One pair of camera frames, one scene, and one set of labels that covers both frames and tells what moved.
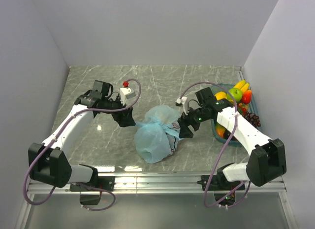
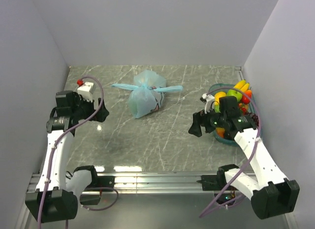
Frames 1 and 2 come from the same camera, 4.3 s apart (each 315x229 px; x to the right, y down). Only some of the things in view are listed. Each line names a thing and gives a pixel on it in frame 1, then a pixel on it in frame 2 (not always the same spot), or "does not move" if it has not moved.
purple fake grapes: x=253 y=119 does not move
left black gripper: x=124 y=117 → x=78 y=100
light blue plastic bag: x=156 y=138 → x=149 y=91
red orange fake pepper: x=247 y=96 does not move
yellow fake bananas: x=242 y=85 does not move
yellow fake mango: x=220 y=95 does not move
